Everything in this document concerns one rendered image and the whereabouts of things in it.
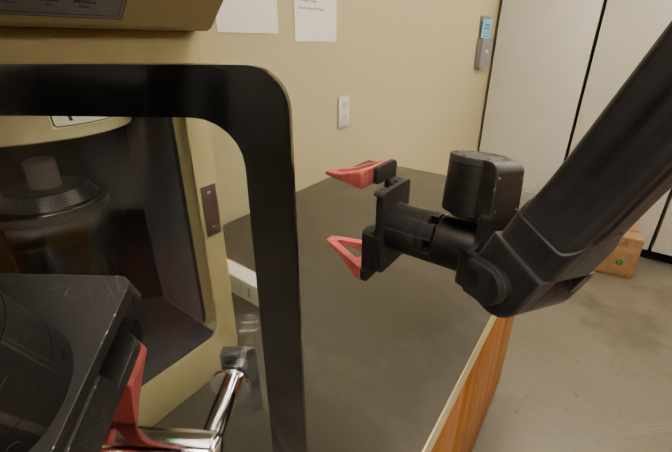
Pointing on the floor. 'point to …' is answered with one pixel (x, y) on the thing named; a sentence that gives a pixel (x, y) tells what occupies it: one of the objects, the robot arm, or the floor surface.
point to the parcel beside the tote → (624, 255)
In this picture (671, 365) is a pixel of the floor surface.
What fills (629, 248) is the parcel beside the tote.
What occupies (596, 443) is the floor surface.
